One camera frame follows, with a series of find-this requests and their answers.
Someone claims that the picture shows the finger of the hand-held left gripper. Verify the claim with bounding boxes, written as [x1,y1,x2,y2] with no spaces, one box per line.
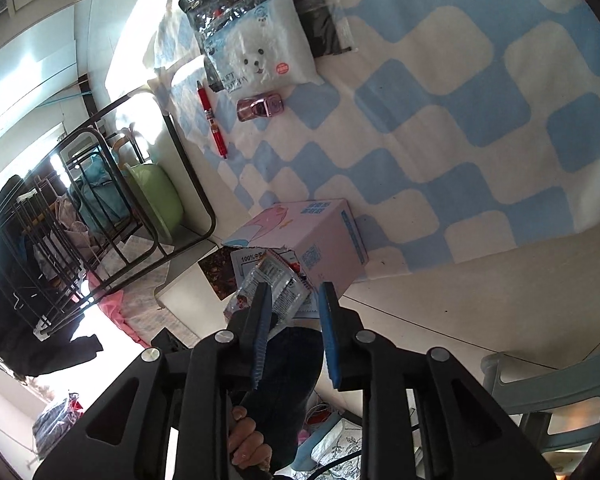
[150,327,191,352]

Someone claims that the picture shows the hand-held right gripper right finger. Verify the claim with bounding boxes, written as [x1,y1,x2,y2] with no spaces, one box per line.
[319,282,556,480]

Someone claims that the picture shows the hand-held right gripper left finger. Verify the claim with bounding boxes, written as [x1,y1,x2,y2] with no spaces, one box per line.
[32,282,273,480]

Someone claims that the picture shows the clear snack packet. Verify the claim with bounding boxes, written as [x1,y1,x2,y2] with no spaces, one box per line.
[223,251,313,323]

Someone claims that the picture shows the white blue-print leaflet packet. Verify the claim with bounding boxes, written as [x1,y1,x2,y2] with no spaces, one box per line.
[230,246,321,320]

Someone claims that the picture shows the printed cardboard box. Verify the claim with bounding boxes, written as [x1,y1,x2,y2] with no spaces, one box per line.
[220,198,370,301]

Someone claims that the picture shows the black printed packet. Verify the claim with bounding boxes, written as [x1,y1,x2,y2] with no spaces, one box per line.
[178,0,251,95]

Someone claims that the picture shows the person's left hand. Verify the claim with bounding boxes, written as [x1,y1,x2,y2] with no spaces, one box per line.
[227,405,272,468]

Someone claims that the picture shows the floral bed sheet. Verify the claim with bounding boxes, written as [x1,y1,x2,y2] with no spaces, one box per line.
[87,240,191,356]

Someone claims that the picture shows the white leaf-print cloth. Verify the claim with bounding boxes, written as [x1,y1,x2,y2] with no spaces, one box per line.
[310,417,368,480]

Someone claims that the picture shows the black clothes rack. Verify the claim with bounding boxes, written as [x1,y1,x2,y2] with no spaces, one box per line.
[0,127,131,341]

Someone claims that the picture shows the plaid bag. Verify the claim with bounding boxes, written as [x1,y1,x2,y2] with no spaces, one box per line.
[32,392,86,456]

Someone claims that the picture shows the green plastic basin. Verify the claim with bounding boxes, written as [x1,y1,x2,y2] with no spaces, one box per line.
[122,162,186,241]

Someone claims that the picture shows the light blue cloth bag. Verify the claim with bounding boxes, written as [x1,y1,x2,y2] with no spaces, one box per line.
[72,157,131,233]

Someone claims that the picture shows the dark hanging clothes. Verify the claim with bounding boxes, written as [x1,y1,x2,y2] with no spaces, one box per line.
[0,230,103,378]

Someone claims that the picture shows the grey plastic stool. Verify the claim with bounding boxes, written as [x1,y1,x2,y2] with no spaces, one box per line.
[480,349,600,461]

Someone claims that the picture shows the red pen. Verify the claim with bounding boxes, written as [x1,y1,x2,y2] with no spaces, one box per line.
[196,80,229,160]

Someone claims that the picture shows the blue white checkered mat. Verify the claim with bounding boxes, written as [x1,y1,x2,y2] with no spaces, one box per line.
[150,0,600,267]

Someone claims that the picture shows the white bear tissue pack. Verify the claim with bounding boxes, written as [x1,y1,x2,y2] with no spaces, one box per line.
[201,0,326,100]

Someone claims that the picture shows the black item in clear bag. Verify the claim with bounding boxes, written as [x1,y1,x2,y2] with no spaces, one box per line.
[242,0,359,58]

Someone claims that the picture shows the black metal chair frame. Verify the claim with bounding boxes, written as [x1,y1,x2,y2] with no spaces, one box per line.
[55,91,217,301]

